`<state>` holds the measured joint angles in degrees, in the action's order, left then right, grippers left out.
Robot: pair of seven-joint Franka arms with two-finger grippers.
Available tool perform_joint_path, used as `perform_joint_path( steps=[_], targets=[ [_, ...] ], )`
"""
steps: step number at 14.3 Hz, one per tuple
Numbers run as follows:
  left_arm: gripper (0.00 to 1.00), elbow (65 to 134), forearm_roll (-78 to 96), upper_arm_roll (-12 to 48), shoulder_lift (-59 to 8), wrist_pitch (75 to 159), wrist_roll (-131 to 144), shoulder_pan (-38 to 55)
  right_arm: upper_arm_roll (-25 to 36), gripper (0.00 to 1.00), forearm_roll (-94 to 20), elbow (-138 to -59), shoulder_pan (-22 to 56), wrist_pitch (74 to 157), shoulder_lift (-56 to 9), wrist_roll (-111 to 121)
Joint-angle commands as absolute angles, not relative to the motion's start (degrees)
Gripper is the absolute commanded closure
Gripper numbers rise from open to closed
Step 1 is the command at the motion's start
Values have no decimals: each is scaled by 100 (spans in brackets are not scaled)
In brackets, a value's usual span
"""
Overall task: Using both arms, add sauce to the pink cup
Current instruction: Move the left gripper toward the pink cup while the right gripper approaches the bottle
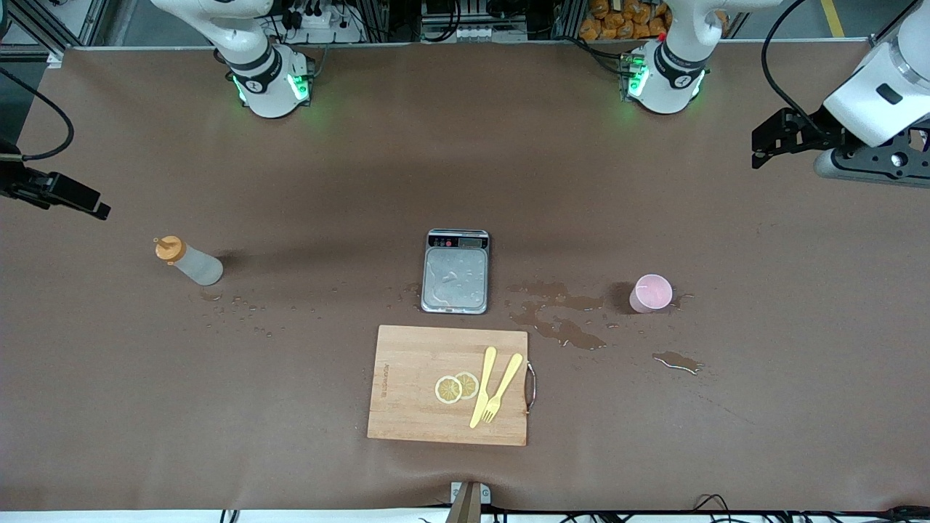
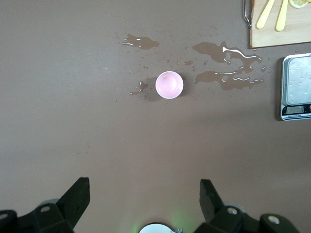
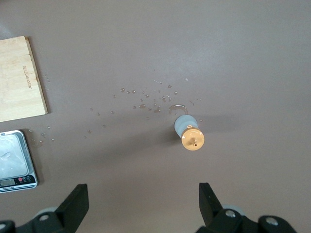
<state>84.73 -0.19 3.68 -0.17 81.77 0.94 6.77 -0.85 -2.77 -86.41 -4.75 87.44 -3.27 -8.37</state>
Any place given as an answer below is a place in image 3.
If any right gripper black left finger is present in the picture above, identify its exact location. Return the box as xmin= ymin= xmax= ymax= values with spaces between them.
xmin=14 ymin=183 xmax=89 ymax=233

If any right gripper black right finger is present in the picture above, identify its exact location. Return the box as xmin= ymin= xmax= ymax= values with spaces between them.
xmin=196 ymin=182 xmax=297 ymax=233

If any translucent squeeze bottle orange cap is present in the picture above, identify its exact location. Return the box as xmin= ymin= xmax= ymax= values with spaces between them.
xmin=173 ymin=114 xmax=205 ymax=151

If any silver digital kitchen scale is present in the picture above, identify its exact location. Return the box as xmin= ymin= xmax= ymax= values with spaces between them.
xmin=0 ymin=130 xmax=38 ymax=194

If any wooden cutting board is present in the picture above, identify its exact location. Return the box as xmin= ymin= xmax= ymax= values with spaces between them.
xmin=0 ymin=35 xmax=49 ymax=123

